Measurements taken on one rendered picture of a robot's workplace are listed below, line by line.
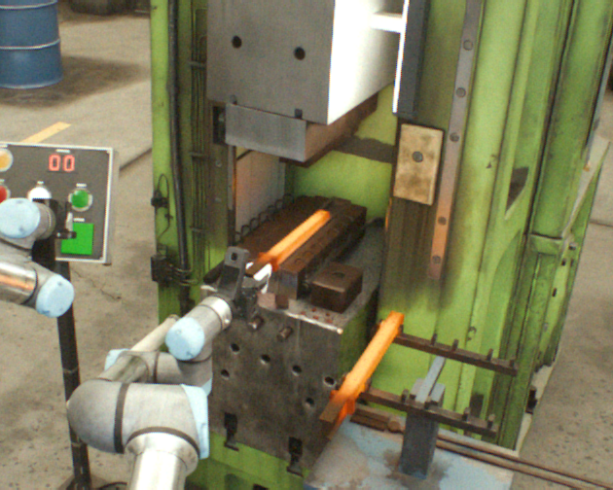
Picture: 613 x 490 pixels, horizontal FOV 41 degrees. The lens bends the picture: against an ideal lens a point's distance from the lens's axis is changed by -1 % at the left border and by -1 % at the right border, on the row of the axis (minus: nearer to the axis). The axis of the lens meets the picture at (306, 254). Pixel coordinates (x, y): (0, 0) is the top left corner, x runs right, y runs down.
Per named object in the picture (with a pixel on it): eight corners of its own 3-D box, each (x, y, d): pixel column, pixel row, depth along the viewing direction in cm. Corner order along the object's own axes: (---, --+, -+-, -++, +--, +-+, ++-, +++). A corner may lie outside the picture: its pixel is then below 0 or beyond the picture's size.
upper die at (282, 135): (304, 162, 180) (306, 121, 175) (225, 143, 187) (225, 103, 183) (377, 110, 213) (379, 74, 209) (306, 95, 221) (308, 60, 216)
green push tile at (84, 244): (91, 254, 198) (93, 224, 198) (60, 252, 198) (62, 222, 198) (93, 255, 200) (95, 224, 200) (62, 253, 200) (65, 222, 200)
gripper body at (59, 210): (74, 203, 181) (58, 198, 169) (72, 242, 181) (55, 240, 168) (40, 201, 181) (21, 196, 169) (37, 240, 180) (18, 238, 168)
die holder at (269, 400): (328, 477, 208) (341, 331, 187) (199, 427, 222) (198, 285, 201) (405, 363, 253) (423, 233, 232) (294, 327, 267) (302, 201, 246)
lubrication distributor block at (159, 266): (168, 296, 230) (167, 253, 224) (150, 290, 233) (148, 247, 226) (175, 290, 233) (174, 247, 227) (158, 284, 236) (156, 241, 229)
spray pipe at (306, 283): (307, 295, 195) (308, 284, 194) (298, 292, 196) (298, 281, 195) (365, 237, 222) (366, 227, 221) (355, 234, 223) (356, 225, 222)
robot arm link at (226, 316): (192, 299, 175) (225, 310, 172) (203, 290, 178) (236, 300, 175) (193, 330, 178) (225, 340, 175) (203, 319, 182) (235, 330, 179)
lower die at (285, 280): (296, 300, 197) (298, 269, 193) (224, 278, 204) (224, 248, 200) (364, 231, 231) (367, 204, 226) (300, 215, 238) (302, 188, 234)
